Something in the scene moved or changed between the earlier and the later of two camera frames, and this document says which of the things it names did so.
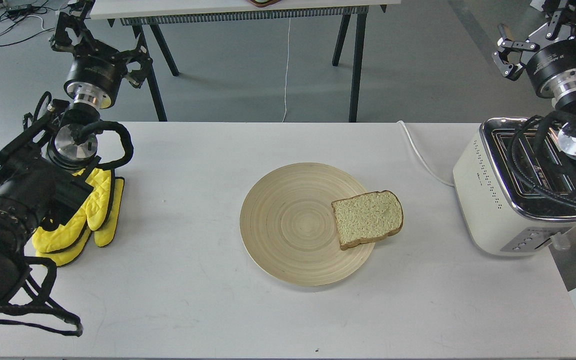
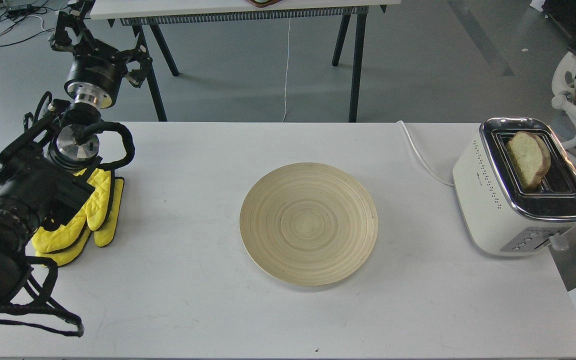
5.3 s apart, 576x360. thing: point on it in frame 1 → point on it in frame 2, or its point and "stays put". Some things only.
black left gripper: [96, 71] stays put
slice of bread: [367, 216] → [531, 158]
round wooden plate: [288, 225] stays put
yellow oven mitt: [100, 215] stays put
